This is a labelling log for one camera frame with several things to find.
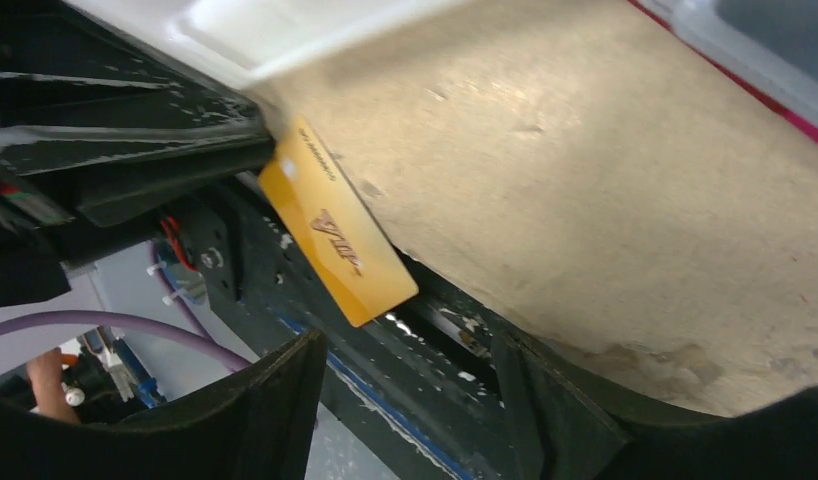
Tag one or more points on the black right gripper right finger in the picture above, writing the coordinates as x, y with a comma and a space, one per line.
569, 423

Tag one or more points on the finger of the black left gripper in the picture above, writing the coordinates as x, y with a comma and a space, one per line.
95, 124

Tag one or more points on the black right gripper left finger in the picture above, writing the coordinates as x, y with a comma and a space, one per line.
257, 423

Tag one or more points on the white plastic card box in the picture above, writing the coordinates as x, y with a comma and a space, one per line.
241, 43

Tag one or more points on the gold credit card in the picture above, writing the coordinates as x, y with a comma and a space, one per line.
331, 225

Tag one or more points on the red leather card holder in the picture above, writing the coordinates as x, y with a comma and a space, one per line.
768, 47

